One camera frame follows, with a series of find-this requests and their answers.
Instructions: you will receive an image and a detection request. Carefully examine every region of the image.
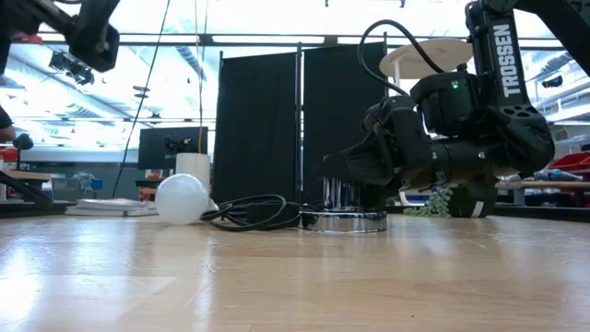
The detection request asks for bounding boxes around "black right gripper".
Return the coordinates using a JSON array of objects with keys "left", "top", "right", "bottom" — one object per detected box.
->
[{"left": 316, "top": 94, "right": 435, "bottom": 191}]

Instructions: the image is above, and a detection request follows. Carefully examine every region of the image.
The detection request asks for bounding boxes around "chrome lamp base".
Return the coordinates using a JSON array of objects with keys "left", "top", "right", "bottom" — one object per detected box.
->
[{"left": 301, "top": 153, "right": 389, "bottom": 234}]

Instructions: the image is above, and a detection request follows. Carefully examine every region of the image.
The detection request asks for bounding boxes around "white light bulb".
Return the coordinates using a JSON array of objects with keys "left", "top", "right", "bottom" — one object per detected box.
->
[{"left": 154, "top": 172, "right": 220, "bottom": 227}]

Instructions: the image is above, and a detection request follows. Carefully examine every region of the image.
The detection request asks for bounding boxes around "black folding screen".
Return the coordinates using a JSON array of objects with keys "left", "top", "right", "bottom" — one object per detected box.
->
[{"left": 210, "top": 41, "right": 389, "bottom": 208}]

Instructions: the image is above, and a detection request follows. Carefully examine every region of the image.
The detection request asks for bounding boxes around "potted succulent plant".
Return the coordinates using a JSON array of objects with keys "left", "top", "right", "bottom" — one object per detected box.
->
[{"left": 403, "top": 183, "right": 500, "bottom": 219}]

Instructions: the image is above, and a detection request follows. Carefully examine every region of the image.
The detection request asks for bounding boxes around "white stand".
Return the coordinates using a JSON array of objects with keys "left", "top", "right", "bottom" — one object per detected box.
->
[{"left": 378, "top": 37, "right": 476, "bottom": 98}]

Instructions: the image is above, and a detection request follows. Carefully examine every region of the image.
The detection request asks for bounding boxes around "white cylinder container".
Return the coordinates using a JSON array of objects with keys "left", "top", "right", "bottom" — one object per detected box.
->
[{"left": 174, "top": 152, "right": 212, "bottom": 206}]

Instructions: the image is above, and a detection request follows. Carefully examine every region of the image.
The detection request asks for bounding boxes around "wooden workbench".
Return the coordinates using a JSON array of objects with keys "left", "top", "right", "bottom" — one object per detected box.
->
[{"left": 496, "top": 180, "right": 590, "bottom": 208}]

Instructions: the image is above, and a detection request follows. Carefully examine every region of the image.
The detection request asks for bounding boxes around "black monitor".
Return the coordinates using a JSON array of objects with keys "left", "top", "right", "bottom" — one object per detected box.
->
[{"left": 137, "top": 126, "right": 209, "bottom": 172}]

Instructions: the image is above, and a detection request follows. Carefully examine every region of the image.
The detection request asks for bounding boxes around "red bin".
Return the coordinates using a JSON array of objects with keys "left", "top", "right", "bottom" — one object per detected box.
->
[{"left": 548, "top": 150, "right": 590, "bottom": 174}]

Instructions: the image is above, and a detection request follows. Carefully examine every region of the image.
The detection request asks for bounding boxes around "wooden side table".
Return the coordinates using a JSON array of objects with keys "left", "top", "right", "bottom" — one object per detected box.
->
[{"left": 0, "top": 169, "right": 53, "bottom": 202}]

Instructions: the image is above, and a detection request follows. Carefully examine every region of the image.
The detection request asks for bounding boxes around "black desk lamp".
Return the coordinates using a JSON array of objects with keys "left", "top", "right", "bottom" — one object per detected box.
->
[{"left": 12, "top": 132, "right": 35, "bottom": 172}]

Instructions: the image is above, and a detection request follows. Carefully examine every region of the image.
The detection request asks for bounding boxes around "person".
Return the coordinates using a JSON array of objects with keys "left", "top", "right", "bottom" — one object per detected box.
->
[{"left": 0, "top": 104, "right": 17, "bottom": 143}]

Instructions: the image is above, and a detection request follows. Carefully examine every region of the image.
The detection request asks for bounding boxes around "black lamp power cord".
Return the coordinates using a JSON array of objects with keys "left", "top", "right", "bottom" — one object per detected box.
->
[{"left": 200, "top": 193, "right": 326, "bottom": 233}]

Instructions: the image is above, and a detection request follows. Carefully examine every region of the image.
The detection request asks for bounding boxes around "black hanging cable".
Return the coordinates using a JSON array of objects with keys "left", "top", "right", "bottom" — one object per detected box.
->
[{"left": 112, "top": 0, "right": 172, "bottom": 199}]

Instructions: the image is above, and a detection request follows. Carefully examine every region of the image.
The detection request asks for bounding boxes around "red cable tag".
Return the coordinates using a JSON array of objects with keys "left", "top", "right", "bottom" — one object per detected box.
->
[{"left": 12, "top": 31, "right": 46, "bottom": 46}]

